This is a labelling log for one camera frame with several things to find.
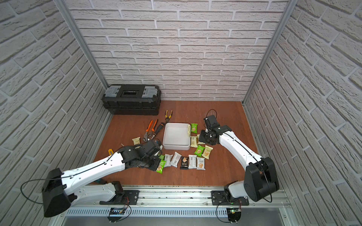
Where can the aluminium front rail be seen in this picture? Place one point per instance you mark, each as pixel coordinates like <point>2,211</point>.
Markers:
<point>173,196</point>

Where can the left controller board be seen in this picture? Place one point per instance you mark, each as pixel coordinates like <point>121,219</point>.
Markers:
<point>117,214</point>

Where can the black cookie packet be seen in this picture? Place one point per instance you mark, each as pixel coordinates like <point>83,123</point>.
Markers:
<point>184,163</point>

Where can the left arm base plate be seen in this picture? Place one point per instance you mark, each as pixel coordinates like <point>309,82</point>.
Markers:
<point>121,197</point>

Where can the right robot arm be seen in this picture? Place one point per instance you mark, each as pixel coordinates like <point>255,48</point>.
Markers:
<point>260,180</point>

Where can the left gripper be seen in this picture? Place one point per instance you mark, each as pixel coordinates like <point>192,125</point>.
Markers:
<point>154,162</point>

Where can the yellow handled small pliers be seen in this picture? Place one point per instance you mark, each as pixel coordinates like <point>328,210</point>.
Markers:
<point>168,116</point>

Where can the orange handled groove pliers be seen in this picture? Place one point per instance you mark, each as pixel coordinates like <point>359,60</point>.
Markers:
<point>150,130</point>

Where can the right controller board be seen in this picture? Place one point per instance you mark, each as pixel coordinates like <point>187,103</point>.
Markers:
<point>234,215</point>

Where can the controller board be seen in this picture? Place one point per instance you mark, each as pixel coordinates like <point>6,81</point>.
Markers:
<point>117,214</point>
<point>234,215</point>

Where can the aluminium frame post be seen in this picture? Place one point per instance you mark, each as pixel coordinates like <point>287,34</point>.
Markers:
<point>66,14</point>
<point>276,35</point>

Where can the black toolbox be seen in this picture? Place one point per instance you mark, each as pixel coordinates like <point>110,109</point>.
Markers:
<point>137,99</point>

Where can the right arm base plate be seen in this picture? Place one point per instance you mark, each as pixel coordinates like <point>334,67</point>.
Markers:
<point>219,197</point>

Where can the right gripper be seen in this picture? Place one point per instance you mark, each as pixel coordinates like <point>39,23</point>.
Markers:
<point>201,138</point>

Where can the pale yellow cookie packet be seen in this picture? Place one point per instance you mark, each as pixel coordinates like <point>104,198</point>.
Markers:
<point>194,141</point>
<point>136,140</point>
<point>207,151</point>

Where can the grey storage box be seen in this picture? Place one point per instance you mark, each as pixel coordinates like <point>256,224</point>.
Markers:
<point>176,137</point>

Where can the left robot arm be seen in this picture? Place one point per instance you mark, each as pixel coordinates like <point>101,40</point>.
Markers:
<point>59,188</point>

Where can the left aluminium frame post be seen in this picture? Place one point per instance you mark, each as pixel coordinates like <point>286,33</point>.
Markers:
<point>66,14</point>

